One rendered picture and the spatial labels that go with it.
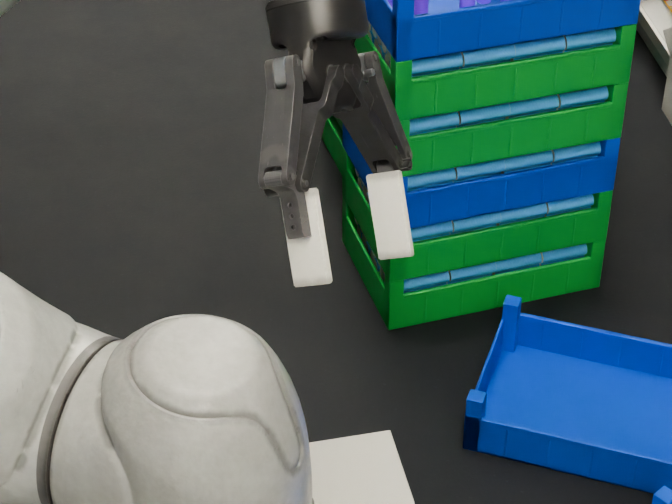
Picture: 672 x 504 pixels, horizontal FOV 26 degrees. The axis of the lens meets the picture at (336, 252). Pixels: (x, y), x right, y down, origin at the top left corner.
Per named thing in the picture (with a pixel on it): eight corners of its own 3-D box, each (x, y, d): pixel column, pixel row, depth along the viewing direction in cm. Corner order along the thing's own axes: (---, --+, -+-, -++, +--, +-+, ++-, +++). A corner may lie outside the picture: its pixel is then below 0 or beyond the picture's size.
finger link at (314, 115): (347, 73, 110) (338, 61, 109) (316, 193, 104) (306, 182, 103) (303, 81, 111) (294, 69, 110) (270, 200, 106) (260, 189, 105)
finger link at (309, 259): (318, 187, 105) (313, 188, 104) (333, 282, 106) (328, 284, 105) (283, 192, 106) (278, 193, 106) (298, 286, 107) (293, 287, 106)
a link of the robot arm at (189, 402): (264, 649, 113) (253, 453, 100) (62, 579, 119) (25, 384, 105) (343, 503, 125) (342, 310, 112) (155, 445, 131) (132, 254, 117)
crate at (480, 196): (391, 232, 178) (392, 179, 174) (342, 145, 194) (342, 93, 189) (614, 190, 185) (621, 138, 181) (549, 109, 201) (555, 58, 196)
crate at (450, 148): (392, 179, 174) (394, 123, 169) (342, 93, 189) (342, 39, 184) (621, 138, 181) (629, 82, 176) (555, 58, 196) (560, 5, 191)
